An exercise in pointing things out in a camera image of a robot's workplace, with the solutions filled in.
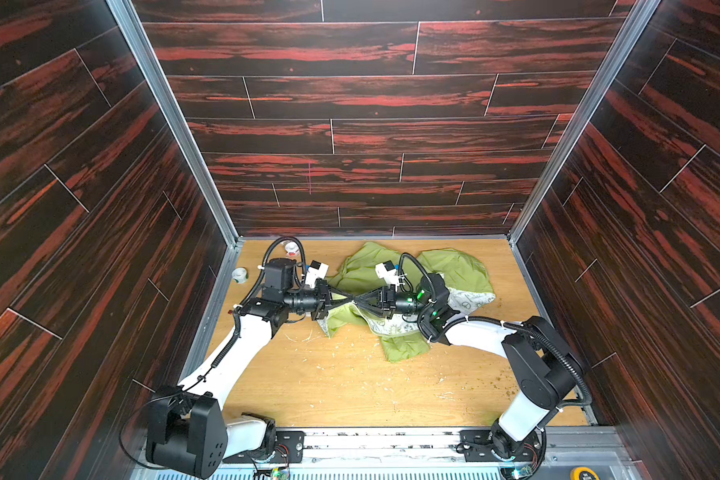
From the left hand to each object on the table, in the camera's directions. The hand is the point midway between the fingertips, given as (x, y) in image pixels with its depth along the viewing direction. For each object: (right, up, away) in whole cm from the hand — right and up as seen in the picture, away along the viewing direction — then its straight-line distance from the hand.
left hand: (353, 301), depth 73 cm
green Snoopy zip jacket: (+15, -14, +17) cm, 26 cm away
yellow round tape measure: (+53, -40, -4) cm, 66 cm away
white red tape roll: (-25, +16, +42) cm, 51 cm away
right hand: (+1, 0, +2) cm, 2 cm away
